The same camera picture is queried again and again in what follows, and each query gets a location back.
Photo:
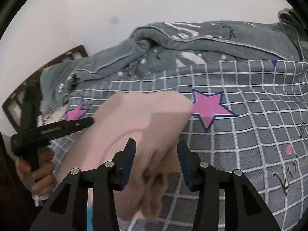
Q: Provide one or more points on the grey fleece quilt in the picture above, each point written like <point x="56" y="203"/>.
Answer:
<point x="156" y="47"/>

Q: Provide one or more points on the dark wooden headboard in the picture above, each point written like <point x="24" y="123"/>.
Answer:
<point x="30" y="88"/>

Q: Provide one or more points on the grey checkered star blanket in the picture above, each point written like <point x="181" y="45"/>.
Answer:
<point x="267" y="136"/>

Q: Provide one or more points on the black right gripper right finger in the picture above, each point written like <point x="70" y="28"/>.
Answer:
<point x="245" y="209"/>

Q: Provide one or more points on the pink knit sweater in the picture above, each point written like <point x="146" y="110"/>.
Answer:
<point x="154" y="121"/>

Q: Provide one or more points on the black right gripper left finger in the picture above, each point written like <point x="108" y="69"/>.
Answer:
<point x="66" y="209"/>

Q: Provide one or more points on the person's left hand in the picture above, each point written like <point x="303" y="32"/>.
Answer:
<point x="42" y="181"/>

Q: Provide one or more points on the floral bed sheet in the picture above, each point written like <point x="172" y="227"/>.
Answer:
<point x="52" y="117"/>

